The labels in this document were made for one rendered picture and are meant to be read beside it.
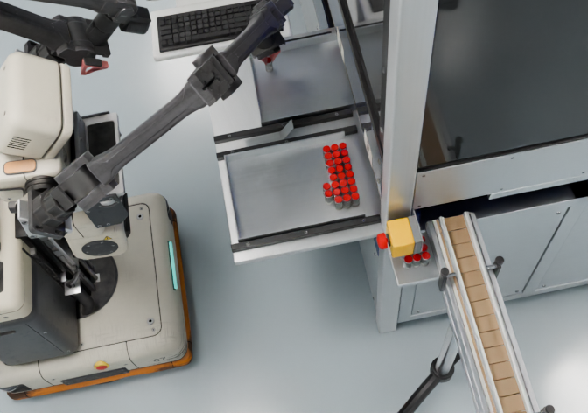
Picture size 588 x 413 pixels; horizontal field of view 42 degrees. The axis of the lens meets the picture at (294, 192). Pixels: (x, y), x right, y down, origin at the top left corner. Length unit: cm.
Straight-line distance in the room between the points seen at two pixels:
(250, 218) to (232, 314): 90
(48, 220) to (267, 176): 62
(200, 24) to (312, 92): 49
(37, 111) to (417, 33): 88
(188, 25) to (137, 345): 106
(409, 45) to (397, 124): 25
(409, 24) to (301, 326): 176
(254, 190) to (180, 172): 113
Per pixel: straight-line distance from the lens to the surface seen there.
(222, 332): 288
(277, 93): 223
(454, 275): 188
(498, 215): 206
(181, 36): 249
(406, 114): 149
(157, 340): 262
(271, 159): 212
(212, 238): 302
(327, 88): 223
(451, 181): 180
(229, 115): 221
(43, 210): 179
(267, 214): 204
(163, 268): 270
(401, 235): 184
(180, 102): 164
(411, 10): 124
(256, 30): 190
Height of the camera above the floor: 271
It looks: 63 degrees down
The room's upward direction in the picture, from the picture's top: 10 degrees counter-clockwise
